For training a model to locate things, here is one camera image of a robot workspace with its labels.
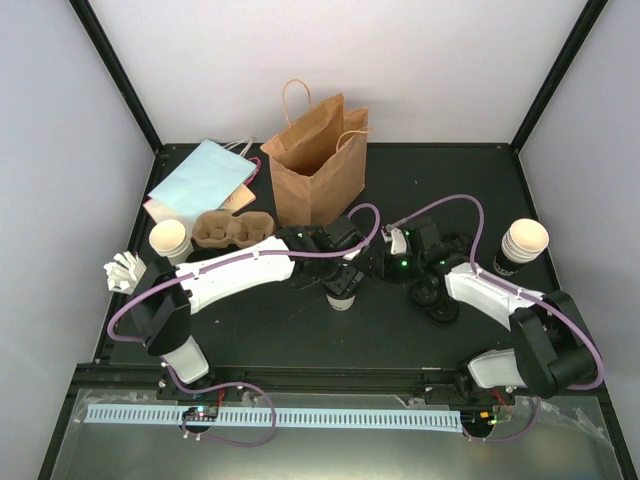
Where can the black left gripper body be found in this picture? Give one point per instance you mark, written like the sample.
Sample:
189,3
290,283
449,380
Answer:
341,286

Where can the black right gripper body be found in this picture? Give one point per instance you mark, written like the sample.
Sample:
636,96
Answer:
396,272

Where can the single white paper cup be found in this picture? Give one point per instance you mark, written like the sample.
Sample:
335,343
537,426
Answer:
340,304

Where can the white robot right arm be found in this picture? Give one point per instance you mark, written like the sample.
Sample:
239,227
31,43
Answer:
545,356

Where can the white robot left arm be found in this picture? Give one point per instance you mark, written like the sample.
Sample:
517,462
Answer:
170,295

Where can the black coffee cup lid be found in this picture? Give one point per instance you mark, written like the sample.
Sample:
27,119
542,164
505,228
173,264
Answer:
444,312

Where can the black lid stack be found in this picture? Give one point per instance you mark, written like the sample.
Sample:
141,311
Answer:
427,294

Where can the small brown paper bag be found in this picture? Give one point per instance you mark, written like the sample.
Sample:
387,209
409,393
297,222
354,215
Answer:
238,199

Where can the right paper cup stack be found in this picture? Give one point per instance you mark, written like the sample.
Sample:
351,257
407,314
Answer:
524,241

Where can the paper cup stack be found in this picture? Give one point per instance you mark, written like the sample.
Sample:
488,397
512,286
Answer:
524,241
170,239

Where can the brown pulp cup carrier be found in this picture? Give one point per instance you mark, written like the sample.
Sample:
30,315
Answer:
220,229

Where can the light blue paper bag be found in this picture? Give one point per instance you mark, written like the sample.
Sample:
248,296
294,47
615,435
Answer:
203,180

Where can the left paper cup stack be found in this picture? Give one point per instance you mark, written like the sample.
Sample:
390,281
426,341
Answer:
170,239

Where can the white plastic cutlery bundle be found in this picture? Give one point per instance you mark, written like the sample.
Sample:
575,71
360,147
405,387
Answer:
124,272

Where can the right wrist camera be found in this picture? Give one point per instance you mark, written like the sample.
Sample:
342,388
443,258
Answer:
396,240

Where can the black aluminium rail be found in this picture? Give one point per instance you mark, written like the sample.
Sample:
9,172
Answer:
437,385

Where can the light blue cable duct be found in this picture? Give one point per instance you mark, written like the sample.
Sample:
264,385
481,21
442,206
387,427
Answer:
313,418

